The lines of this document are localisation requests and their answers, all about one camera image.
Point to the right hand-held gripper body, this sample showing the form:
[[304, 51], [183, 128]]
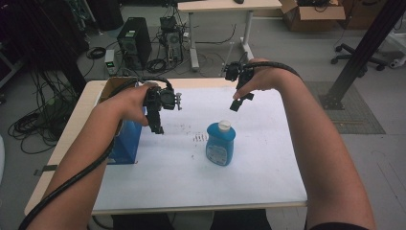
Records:
[[237, 72]]

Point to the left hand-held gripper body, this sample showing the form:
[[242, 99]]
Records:
[[159, 97]]

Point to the blue cardboard box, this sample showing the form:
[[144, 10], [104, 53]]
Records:
[[127, 143]]

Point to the blue bottle with white cap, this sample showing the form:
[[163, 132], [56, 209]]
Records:
[[220, 147]]

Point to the person's right hand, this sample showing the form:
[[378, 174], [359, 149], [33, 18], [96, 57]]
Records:
[[271, 78]]

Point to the person's left hand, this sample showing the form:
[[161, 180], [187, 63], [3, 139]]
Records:
[[130, 103]]

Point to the small white power supply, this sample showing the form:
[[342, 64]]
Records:
[[110, 62]]

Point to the black computer tower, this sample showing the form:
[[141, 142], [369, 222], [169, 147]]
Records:
[[135, 41]]

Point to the white desk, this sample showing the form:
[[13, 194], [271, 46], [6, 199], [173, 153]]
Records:
[[223, 5]]

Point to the black computer mouse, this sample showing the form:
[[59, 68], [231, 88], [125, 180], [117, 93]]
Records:
[[238, 1]]

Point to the white table mat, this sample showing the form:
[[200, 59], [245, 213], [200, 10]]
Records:
[[191, 185]]

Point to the open brown cardboard box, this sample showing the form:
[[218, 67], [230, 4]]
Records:
[[311, 16]]

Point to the grey floor mat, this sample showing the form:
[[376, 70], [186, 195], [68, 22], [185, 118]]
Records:
[[357, 118]]

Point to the black office chair base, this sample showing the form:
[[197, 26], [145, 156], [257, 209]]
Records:
[[357, 56]]

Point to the black tape strip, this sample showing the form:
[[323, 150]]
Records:
[[46, 169]]

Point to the black metal stand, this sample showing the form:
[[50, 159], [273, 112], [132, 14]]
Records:
[[360, 54]]

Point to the dark curtain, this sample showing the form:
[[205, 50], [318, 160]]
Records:
[[38, 35]]

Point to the white stand base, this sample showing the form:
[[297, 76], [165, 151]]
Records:
[[398, 57]]

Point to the open-frame computer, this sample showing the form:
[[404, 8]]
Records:
[[172, 40]]

